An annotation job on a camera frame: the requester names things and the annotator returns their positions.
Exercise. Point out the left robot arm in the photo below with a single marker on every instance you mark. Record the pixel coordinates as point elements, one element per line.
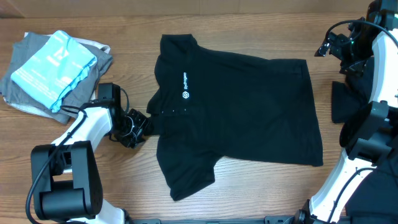
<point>66,185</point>

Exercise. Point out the black polo shirt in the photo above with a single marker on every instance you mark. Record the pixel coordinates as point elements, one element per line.
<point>212,104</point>

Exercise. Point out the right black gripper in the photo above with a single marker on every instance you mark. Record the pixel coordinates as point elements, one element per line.
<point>356,68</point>

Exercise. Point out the pile of black clothes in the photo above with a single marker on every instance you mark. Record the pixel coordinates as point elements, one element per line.
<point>375,200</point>

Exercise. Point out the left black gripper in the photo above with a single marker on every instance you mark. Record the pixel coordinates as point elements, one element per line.
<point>142,121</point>

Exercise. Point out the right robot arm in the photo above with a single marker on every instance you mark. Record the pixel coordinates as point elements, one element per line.
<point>370,136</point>

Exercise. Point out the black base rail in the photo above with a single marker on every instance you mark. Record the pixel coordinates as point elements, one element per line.
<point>217,221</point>

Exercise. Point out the folded dark grey shirt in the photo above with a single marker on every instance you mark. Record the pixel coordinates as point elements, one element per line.
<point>82,90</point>

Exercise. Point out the folded light blue shirt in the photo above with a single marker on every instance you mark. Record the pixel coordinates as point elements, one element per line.
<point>54,70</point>

